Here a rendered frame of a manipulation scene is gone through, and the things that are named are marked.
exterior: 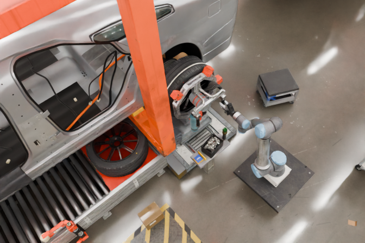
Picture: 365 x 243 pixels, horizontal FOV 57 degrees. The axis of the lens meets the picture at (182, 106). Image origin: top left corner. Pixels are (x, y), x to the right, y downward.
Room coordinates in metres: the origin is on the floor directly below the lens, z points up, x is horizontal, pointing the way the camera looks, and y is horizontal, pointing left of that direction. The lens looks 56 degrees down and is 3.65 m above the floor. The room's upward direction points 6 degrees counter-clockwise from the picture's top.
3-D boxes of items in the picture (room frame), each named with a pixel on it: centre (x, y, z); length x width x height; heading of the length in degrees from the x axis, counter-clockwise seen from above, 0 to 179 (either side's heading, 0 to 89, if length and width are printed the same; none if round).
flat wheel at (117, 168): (1.79, 0.76, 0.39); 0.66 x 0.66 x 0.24
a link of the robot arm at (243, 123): (1.69, -0.58, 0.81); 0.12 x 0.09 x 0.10; 35
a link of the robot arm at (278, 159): (1.34, -0.88, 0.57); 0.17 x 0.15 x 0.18; 109
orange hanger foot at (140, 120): (1.91, 0.41, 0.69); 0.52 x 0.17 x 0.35; 35
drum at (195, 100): (1.96, -0.18, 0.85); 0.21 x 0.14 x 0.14; 35
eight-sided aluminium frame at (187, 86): (2.02, -0.14, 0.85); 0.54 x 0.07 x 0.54; 125
